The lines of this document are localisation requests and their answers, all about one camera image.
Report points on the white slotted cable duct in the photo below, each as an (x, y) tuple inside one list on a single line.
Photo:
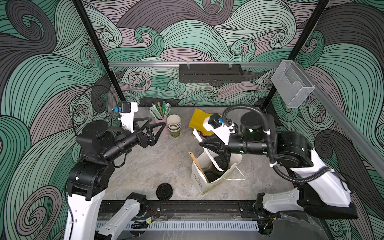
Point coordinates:
[(207, 225)]

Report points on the stack of green paper cups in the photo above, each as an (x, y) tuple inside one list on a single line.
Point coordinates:
[(174, 125)]

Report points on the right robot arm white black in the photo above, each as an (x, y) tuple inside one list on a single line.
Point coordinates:
[(318, 192)]

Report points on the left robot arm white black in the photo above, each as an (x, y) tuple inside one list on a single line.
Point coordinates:
[(88, 180)]

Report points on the clear acrylic wall holder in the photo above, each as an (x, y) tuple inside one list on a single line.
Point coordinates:
[(292, 83)]

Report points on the pink holder with straws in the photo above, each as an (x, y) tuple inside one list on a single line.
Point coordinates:
[(160, 112)]

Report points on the black wall tray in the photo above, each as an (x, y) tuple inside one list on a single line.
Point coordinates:
[(210, 73)]

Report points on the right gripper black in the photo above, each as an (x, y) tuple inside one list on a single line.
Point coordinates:
[(221, 149)]

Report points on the white paper gift bag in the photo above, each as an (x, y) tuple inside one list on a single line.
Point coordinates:
[(206, 161)]

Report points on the stack of black cup lids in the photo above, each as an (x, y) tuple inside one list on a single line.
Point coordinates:
[(164, 192)]

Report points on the black cup lid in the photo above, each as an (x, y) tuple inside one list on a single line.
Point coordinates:
[(210, 176), (224, 166)]

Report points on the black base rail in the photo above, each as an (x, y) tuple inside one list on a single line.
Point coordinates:
[(232, 208)]

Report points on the yellow napkin stack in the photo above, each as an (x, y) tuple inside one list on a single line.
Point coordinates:
[(197, 121)]

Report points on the wooden stirrer stick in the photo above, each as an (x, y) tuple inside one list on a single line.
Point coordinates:
[(197, 164)]

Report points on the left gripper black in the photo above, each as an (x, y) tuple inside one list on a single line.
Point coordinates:
[(147, 139)]

